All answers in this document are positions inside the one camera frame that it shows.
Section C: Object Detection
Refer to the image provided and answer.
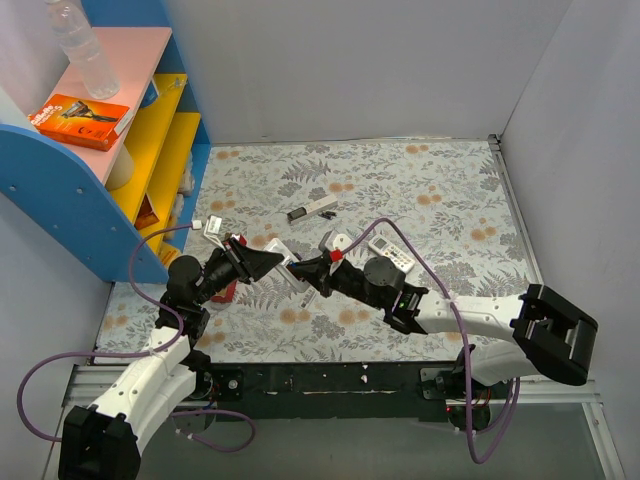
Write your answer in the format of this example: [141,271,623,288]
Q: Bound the white remote control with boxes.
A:
[264,238,309,293]
[368,234,415,274]

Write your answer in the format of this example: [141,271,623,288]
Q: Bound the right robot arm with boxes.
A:
[287,255,598,398]

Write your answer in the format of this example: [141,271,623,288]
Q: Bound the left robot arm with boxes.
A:
[58,239,285,479]

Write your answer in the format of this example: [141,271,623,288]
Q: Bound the red box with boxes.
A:
[210,281,237,304]

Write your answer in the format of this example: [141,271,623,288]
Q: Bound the floral table mat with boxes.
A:
[94,140,557,364]

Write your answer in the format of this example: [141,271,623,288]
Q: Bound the blue yellow shelf unit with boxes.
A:
[1,1,211,283]

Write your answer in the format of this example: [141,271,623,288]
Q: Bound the orange razor box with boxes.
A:
[28,94,133,152]

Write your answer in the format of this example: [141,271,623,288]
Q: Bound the clear plastic bottle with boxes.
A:
[45,1,120,100]

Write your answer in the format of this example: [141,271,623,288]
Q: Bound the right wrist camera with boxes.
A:
[319,230,353,263]

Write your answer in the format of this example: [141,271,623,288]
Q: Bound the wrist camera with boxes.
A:
[202,215,223,248]
[319,230,353,263]

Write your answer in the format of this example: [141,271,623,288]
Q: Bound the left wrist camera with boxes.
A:
[202,215,223,248]

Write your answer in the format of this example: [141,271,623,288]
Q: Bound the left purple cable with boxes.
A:
[16,220,256,454]

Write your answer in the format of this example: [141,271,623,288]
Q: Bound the purple cable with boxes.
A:
[16,220,256,454]
[330,217,521,465]

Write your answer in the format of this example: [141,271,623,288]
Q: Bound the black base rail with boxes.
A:
[189,361,465,422]

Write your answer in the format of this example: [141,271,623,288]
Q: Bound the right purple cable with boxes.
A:
[330,217,521,465]

